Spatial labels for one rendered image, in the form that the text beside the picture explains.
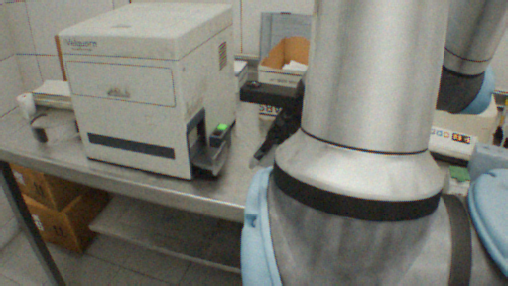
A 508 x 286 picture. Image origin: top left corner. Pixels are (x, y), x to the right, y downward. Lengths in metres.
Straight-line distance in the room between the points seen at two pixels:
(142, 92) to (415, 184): 0.56
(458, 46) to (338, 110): 0.25
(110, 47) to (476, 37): 0.58
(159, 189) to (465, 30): 0.60
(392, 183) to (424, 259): 0.06
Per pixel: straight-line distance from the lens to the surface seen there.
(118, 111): 0.75
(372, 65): 0.20
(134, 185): 0.78
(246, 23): 1.26
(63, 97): 1.17
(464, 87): 0.48
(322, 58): 0.22
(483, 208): 0.26
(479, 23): 0.42
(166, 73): 0.65
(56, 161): 0.93
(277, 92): 0.62
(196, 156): 0.75
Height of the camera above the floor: 1.33
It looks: 32 degrees down
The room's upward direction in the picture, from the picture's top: straight up
